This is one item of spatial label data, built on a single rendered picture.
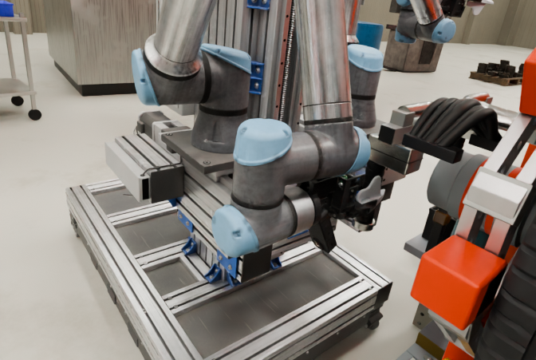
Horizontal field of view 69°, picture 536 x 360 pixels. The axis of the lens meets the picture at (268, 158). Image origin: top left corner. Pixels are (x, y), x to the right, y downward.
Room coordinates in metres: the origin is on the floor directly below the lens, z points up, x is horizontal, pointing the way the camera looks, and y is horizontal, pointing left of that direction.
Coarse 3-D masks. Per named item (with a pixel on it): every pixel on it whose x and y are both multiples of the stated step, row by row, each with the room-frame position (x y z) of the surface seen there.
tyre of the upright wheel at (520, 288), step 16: (528, 240) 0.38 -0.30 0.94; (528, 256) 0.37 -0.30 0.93; (512, 272) 0.38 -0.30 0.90; (528, 272) 0.36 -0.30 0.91; (512, 288) 0.37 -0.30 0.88; (528, 288) 0.36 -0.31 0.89; (496, 304) 0.38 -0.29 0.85; (512, 304) 0.36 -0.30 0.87; (528, 304) 0.35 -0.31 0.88; (496, 320) 0.37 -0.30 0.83; (512, 320) 0.36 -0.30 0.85; (528, 320) 0.35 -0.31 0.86; (496, 336) 0.36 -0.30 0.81; (512, 336) 0.35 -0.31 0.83; (528, 336) 0.34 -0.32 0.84; (480, 352) 0.38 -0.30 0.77; (496, 352) 0.36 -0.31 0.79; (512, 352) 0.35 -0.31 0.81; (528, 352) 0.34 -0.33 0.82
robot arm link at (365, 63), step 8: (352, 48) 1.21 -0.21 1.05; (360, 48) 1.22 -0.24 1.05; (368, 48) 1.25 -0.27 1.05; (352, 56) 1.19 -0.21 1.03; (360, 56) 1.17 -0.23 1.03; (368, 56) 1.17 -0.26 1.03; (376, 56) 1.18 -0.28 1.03; (352, 64) 1.18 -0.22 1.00; (360, 64) 1.17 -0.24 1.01; (368, 64) 1.17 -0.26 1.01; (376, 64) 1.18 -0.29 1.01; (352, 72) 1.18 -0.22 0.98; (360, 72) 1.17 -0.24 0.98; (368, 72) 1.17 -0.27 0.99; (376, 72) 1.18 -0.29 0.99; (352, 80) 1.18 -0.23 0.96; (360, 80) 1.17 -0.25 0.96; (368, 80) 1.17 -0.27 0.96; (376, 80) 1.18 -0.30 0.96; (352, 88) 1.17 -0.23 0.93; (360, 88) 1.17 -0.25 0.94; (368, 88) 1.17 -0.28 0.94; (376, 88) 1.20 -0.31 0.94
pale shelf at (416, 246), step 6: (420, 234) 1.18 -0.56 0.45; (408, 240) 1.13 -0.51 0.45; (414, 240) 1.13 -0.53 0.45; (420, 240) 1.14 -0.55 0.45; (426, 240) 1.14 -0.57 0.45; (408, 246) 1.11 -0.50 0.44; (414, 246) 1.10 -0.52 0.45; (420, 246) 1.10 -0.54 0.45; (426, 246) 1.11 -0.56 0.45; (414, 252) 1.09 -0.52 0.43; (420, 252) 1.07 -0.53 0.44; (420, 258) 1.07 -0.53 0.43
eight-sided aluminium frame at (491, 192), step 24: (528, 120) 0.52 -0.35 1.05; (504, 144) 0.51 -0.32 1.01; (480, 168) 0.49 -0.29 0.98; (504, 168) 0.50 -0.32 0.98; (528, 168) 0.47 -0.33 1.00; (480, 192) 0.47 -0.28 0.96; (504, 192) 0.45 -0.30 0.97; (528, 192) 0.44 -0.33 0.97; (480, 216) 0.48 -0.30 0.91; (504, 216) 0.44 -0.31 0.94; (504, 240) 0.43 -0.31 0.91; (432, 312) 0.47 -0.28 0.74; (456, 336) 0.56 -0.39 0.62; (480, 336) 0.50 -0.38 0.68
